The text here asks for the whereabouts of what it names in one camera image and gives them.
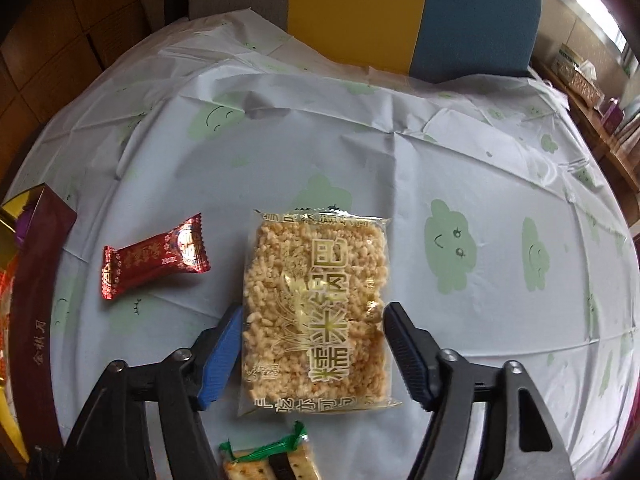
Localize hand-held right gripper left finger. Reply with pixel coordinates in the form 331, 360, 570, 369
55, 304, 245, 480

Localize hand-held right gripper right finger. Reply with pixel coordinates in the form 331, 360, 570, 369
382, 301, 576, 480

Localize clear rice cracker packet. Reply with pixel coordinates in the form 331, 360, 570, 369
237, 207, 403, 418

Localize gold tin box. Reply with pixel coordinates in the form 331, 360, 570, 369
0, 184, 78, 476

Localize orange patterned snack bag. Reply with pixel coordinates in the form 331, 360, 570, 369
0, 257, 16, 396

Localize green-ended cracker packet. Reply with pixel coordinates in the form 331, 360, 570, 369
218, 421, 323, 480

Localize dark red candy packet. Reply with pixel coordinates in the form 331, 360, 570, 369
101, 212, 213, 302

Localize white tablecloth with green print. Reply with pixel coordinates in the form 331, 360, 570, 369
0, 7, 640, 480

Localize wooden side shelf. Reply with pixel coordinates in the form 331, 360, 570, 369
530, 55, 640, 201

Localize purple box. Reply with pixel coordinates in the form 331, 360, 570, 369
597, 97, 626, 133

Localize woven tissue box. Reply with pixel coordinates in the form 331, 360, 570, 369
552, 42, 606, 108

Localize grey yellow blue chair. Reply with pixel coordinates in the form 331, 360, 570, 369
187, 0, 543, 81

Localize window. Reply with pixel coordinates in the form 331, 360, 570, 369
560, 0, 640, 71

